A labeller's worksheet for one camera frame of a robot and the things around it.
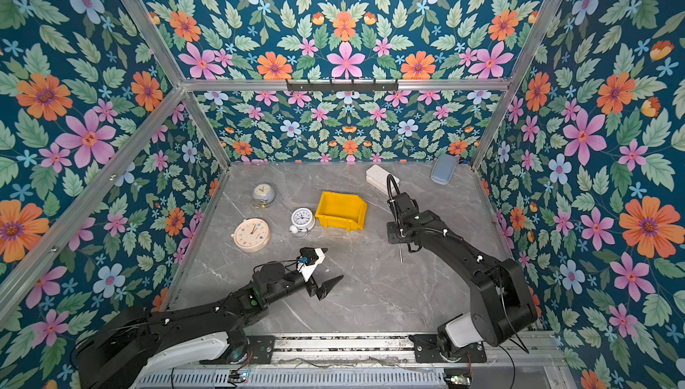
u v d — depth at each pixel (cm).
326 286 69
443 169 116
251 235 94
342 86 93
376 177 109
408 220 63
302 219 98
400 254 93
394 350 75
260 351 73
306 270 66
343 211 101
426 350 73
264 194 104
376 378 77
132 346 42
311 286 68
